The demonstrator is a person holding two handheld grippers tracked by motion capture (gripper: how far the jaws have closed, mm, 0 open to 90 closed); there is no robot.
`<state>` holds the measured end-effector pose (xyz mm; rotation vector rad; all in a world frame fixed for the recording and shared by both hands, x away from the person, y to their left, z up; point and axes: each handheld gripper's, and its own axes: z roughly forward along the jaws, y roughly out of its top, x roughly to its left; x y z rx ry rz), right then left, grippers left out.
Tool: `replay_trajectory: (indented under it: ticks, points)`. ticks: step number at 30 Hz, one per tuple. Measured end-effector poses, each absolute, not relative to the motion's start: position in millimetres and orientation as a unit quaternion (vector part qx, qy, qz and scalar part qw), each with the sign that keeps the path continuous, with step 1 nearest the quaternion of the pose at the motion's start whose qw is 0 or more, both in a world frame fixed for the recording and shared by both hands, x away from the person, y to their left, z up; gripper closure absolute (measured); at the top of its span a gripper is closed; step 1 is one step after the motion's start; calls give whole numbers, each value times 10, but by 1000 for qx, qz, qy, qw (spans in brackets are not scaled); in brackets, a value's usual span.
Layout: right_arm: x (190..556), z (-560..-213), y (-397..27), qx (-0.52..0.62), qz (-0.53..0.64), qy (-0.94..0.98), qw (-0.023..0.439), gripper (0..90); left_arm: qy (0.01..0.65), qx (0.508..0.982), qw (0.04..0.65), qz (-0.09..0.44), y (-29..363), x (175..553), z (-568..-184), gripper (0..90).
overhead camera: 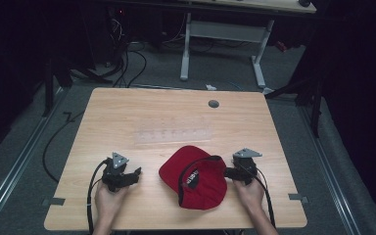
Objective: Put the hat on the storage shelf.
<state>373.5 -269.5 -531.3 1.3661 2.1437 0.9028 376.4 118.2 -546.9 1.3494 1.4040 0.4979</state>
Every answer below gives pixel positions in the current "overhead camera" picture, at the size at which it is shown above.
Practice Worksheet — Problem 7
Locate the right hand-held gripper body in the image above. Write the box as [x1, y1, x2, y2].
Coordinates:
[231, 148, 263, 186]

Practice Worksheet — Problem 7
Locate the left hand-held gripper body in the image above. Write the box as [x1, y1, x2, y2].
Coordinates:
[101, 152, 134, 193]

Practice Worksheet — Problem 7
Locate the red baseball cap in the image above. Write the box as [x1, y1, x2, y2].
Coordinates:
[158, 145, 228, 211]

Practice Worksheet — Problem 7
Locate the person's right hand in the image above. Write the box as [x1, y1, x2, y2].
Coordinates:
[233, 177, 266, 214]

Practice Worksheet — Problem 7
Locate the person's left hand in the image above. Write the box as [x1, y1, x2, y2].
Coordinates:
[94, 180, 130, 223]

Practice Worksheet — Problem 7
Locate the grey tape strip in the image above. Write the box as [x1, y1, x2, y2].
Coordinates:
[41, 197, 67, 208]
[288, 193, 309, 204]

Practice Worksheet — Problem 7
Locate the black metal stand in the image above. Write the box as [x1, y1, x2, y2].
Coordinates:
[264, 72, 326, 139]
[40, 57, 76, 118]

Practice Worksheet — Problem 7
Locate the small red object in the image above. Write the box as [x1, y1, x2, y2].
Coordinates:
[274, 40, 289, 54]

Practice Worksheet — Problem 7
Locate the white-framed wooden desk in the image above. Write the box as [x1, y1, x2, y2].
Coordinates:
[175, 0, 318, 96]

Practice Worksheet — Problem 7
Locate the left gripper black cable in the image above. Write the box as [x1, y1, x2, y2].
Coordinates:
[86, 159, 112, 235]

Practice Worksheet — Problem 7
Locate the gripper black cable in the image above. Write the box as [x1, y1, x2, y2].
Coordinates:
[86, 159, 112, 235]
[254, 172, 277, 229]

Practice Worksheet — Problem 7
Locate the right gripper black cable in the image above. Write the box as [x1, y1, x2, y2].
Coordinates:
[254, 172, 277, 229]

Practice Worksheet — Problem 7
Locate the black floor cable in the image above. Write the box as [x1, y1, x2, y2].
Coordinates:
[41, 110, 86, 184]

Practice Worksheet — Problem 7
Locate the metal floor rail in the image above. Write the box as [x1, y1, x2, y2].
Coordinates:
[0, 86, 69, 231]
[298, 104, 364, 235]

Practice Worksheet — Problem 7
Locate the bundle of black cables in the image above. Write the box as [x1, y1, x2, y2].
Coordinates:
[106, 9, 149, 89]

